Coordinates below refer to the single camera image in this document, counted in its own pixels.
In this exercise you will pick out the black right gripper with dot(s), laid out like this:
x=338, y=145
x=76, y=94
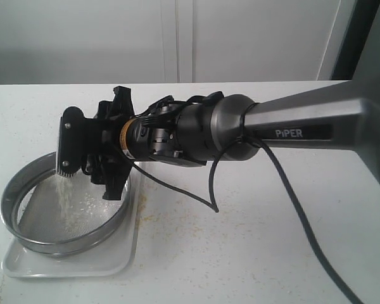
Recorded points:
x=103, y=162

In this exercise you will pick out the white rectangular plastic tray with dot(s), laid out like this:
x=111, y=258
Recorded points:
x=109, y=257

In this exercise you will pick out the round stainless steel sieve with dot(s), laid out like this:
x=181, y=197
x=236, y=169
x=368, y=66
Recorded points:
x=30, y=211

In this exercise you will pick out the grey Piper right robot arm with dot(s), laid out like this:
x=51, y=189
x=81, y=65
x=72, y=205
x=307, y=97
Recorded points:
x=217, y=127

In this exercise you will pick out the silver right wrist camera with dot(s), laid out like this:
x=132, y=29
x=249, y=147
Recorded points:
x=69, y=152

